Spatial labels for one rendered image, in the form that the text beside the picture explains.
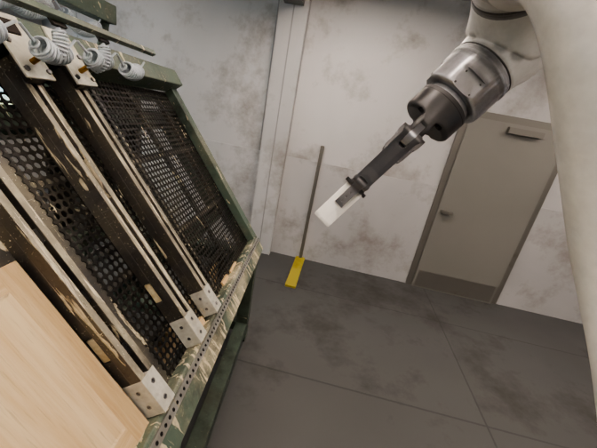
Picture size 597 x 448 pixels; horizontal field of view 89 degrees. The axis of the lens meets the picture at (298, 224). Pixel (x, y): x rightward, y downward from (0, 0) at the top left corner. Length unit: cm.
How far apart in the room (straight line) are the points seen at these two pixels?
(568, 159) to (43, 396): 99
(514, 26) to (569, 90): 16
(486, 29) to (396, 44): 334
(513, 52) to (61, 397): 106
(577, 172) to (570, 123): 4
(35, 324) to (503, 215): 407
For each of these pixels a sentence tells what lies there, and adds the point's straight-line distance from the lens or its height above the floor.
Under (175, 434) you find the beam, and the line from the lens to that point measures 116.
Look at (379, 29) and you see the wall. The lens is 383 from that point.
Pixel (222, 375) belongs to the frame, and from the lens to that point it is 219.
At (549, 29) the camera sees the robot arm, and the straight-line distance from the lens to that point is 33.
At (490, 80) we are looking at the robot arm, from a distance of 47.
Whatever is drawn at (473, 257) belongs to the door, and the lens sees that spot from 427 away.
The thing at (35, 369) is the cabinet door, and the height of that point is 116.
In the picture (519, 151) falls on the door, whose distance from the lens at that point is 409.
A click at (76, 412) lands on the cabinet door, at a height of 105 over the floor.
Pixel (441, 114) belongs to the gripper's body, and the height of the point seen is 182.
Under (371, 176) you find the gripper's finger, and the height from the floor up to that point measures 173.
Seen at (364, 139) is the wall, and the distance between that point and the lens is 371.
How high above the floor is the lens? 179
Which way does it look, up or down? 20 degrees down
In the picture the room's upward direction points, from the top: 11 degrees clockwise
